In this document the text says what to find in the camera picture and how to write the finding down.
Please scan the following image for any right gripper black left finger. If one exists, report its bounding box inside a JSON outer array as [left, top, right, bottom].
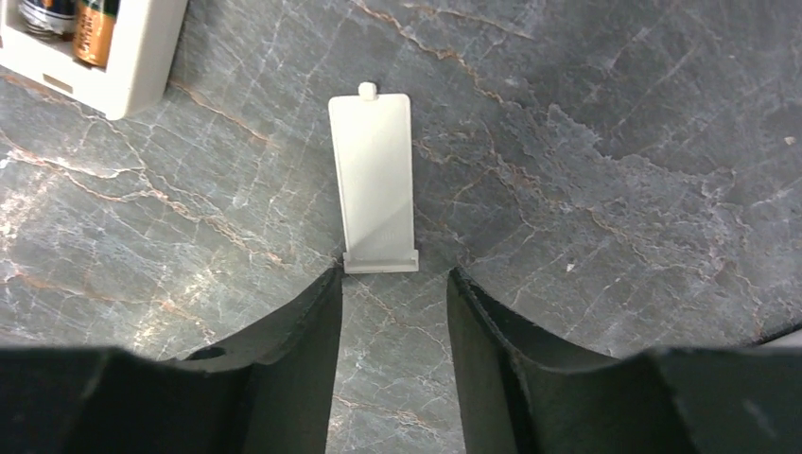
[[1, 268, 343, 453]]

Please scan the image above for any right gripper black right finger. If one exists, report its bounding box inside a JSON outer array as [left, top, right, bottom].
[[446, 268, 801, 453]]

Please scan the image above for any white small remote battery cover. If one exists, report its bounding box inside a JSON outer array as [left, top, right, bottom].
[[328, 81, 419, 274]]

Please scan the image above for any small white remote with buttons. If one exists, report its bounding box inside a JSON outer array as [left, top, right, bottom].
[[1, 1, 187, 120]]

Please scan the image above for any dark battery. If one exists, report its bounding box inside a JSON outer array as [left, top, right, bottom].
[[73, 0, 120, 68]]

